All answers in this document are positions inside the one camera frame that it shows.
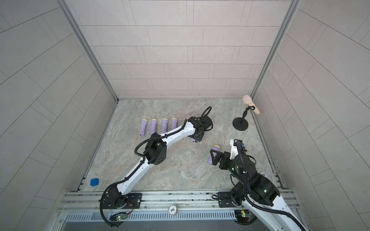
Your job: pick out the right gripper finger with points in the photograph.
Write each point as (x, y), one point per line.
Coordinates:
(223, 154)
(216, 160)

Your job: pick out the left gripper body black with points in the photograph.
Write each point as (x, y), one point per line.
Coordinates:
(199, 136)

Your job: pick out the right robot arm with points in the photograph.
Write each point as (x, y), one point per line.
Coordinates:
(255, 196)

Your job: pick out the right circuit board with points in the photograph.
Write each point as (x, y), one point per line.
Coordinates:
(243, 217)

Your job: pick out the black round stand base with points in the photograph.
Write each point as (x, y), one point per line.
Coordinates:
(240, 124)

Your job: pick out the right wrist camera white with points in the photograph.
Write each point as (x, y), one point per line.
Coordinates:
(237, 148)

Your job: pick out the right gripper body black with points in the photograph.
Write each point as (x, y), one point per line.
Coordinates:
(231, 167)

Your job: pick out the aluminium rail frame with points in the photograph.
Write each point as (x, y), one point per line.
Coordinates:
(149, 201)

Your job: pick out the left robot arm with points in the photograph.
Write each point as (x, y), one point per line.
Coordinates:
(153, 152)

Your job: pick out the left circuit board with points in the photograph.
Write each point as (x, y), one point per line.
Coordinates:
(118, 217)

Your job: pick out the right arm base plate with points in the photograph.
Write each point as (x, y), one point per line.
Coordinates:
(226, 201)

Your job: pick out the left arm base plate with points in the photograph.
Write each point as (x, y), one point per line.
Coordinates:
(132, 200)

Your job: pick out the beige microphone on stand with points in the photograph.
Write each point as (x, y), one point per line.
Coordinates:
(248, 101)

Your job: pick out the circuit board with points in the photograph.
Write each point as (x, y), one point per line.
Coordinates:
(243, 217)
(118, 217)

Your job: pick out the blue hexagonal piece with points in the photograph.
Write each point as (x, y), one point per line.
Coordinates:
(94, 182)

